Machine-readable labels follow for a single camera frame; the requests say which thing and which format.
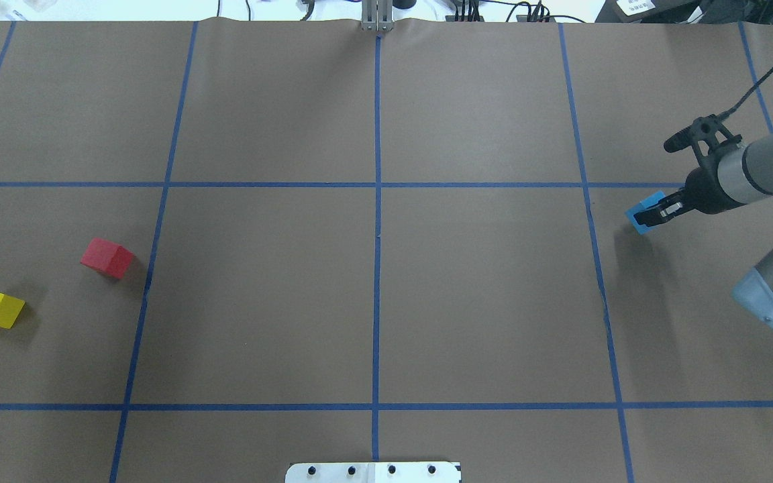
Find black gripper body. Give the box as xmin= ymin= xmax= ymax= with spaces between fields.
xmin=676 ymin=167 xmax=726 ymax=216

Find blue wooden cube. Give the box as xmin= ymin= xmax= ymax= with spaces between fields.
xmin=625 ymin=191 xmax=668 ymax=235

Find red wooden cube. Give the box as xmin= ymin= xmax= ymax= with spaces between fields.
xmin=80 ymin=237 xmax=135 ymax=279

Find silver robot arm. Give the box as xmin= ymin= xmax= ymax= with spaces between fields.
xmin=626 ymin=114 xmax=773 ymax=329

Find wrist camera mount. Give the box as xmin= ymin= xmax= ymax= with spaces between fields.
xmin=663 ymin=114 xmax=743 ymax=174

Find aluminium frame post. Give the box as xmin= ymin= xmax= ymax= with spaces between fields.
xmin=360 ymin=0 xmax=395 ymax=33

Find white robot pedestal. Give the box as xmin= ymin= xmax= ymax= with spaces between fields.
xmin=285 ymin=461 xmax=463 ymax=482

